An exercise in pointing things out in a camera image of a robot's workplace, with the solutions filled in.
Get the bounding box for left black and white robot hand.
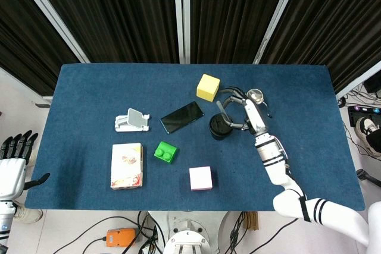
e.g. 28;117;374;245
0;130;51;200

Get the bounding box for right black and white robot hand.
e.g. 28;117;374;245
218;87;268;136

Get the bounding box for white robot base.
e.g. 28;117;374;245
163;211;221;254

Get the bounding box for black lidded coffee cup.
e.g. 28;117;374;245
208;113;233;141

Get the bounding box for yellow foam cube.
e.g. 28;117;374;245
196;73;221;102

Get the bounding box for black smartphone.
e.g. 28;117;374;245
160;101;205;134

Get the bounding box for black power strip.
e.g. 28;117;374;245
347;104;381;127

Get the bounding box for wooden block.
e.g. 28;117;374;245
243;211;260;231

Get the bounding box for blue table cloth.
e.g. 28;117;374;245
24;63;366;212

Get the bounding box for black and white sneaker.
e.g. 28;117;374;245
355;116;381;158

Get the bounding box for white folding phone stand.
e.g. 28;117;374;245
114;108;151;133

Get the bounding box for black stand foot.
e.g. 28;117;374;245
356;168;381;187

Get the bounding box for orange box device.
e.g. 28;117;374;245
106;228;139;248

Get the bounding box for dark pleated curtain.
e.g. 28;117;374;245
0;0;381;96

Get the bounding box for white frame post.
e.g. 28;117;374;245
10;0;90;64
335;59;381;101
252;0;305;65
173;0;191;64

